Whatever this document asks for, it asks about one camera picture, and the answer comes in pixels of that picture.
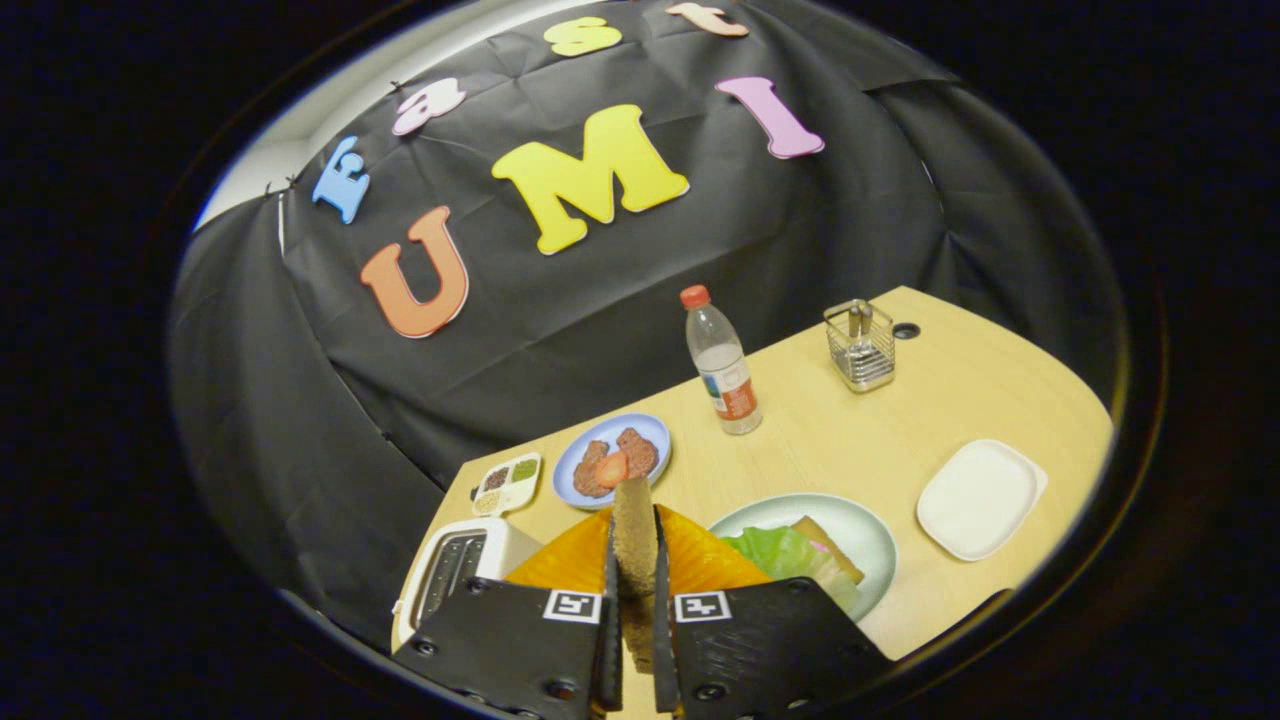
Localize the white toaster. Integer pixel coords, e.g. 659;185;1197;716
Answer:
392;517;541;651

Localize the brown meat patty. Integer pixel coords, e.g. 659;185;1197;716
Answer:
573;440;611;499
616;427;659;479

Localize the metal wire utensil holder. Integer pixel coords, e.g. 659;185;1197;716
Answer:
823;299;897;393

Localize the clear water bottle red cap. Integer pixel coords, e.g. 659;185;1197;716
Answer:
680;285;764;436

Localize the green lettuce leaf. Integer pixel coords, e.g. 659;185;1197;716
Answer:
720;525;859;613

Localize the pale green round plate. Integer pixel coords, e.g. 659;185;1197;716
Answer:
708;493;899;623

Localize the brown bread slice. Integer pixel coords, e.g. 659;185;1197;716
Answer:
612;477;661;676

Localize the square toast slice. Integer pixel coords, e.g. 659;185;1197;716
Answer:
790;516;866;586

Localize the white divided seasoning tray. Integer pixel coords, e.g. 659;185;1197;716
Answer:
471;452;544;517

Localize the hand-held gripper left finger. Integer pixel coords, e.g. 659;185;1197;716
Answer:
415;508;625;720

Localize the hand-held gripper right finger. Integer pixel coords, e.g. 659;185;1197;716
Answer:
652;504;896;720

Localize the blue plate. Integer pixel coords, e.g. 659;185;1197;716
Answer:
552;413;673;511

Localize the black backdrop cloth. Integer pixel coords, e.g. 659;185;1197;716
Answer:
165;0;1126;651

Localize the white square plate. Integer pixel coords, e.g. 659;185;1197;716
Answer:
916;439;1049;562

